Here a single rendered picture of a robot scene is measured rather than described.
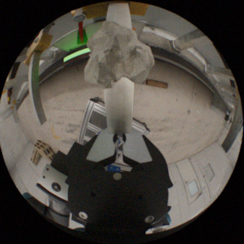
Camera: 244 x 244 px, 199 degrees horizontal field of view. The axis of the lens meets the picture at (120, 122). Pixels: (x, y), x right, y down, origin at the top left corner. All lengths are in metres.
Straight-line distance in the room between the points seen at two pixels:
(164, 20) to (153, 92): 0.88
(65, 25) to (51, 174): 0.64
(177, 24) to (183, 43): 0.24
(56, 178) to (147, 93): 1.09
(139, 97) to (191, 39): 0.88
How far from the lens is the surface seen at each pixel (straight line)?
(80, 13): 0.19
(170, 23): 0.52
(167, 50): 0.33
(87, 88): 1.04
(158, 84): 0.97
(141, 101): 0.99
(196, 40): 0.29
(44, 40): 0.30
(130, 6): 0.20
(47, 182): 0.30
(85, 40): 0.29
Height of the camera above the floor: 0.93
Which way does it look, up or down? 60 degrees down
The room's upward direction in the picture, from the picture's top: 178 degrees counter-clockwise
